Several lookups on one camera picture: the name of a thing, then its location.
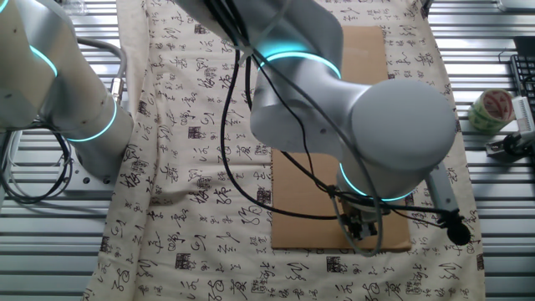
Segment black camera cable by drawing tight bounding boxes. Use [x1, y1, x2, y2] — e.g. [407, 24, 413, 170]
[204, 0, 451, 221]

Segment grey base cable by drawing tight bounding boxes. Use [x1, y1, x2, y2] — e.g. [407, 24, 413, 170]
[73, 35, 129, 105]

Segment white flat device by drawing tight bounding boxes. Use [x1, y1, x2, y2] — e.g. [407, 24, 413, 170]
[497, 0, 535, 13]

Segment black camera clamp stand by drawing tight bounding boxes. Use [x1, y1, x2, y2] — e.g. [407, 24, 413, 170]
[485, 131, 535, 160]

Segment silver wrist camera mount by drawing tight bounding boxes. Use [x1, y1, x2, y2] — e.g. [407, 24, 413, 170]
[425, 161, 461, 215]

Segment black base cable bundle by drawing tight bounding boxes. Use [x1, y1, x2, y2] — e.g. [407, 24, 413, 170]
[0, 124, 79, 205]

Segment white calligraphy print cloth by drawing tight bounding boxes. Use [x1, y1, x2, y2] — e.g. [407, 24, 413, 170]
[81, 0, 488, 301]

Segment brown cardboard sheet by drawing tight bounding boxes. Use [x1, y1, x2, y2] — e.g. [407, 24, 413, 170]
[269, 25, 413, 252]

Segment clear plastic item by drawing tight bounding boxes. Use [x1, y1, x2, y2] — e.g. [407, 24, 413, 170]
[58, 0, 89, 16]

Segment black keyboard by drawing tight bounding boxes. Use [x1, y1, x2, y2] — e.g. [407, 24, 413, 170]
[510, 54, 535, 114]

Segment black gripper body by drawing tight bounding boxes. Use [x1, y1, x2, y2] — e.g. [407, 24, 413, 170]
[339, 211, 380, 227]

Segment thick black cable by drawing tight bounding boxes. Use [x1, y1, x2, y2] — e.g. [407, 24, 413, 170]
[219, 0, 344, 222]

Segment clear packing tape roll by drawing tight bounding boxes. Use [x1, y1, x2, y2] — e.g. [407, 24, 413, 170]
[467, 89, 516, 135]

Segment black coiled cable bundle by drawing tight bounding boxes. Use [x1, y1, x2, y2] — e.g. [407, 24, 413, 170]
[438, 211, 472, 247]

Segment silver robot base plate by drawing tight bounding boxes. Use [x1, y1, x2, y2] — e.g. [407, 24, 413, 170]
[10, 133, 120, 194]

